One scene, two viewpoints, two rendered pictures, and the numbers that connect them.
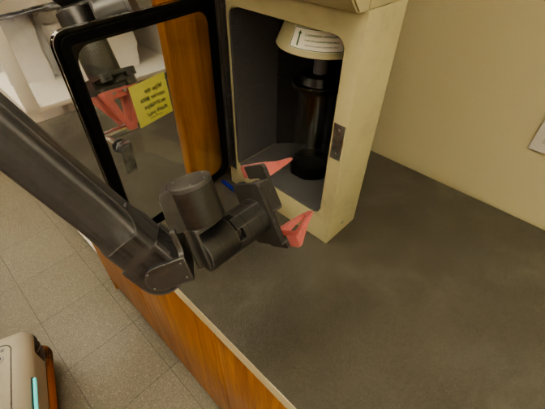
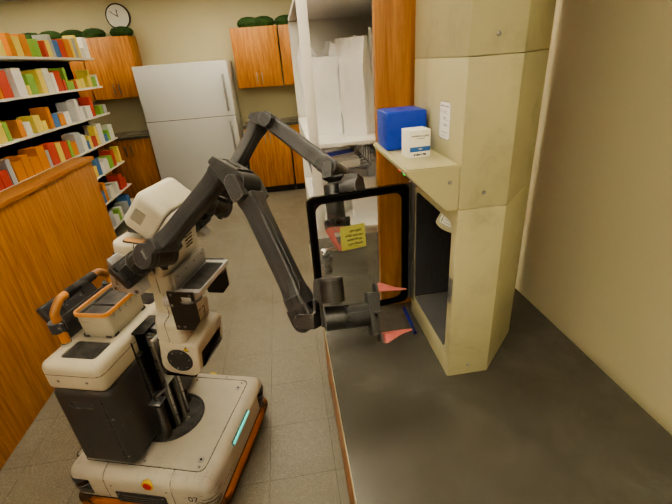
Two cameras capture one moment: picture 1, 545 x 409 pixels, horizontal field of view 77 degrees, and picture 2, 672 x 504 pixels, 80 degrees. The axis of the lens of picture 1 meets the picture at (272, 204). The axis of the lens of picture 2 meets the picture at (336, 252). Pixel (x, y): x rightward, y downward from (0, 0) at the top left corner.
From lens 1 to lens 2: 0.57 m
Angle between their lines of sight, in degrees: 38
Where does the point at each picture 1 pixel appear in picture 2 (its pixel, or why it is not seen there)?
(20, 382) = (240, 408)
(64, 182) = (279, 261)
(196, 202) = (327, 288)
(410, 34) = (591, 228)
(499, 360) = not seen: outside the picture
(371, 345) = (423, 448)
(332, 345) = (396, 433)
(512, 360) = not seen: outside the picture
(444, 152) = (619, 348)
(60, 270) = (300, 354)
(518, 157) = not seen: outside the picture
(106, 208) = (291, 278)
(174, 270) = (307, 320)
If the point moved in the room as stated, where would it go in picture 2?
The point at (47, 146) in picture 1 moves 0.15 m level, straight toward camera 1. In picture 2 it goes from (280, 244) to (269, 274)
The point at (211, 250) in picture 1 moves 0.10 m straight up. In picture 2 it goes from (327, 316) to (323, 279)
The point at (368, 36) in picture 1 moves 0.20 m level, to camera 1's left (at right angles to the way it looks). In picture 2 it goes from (461, 224) to (385, 209)
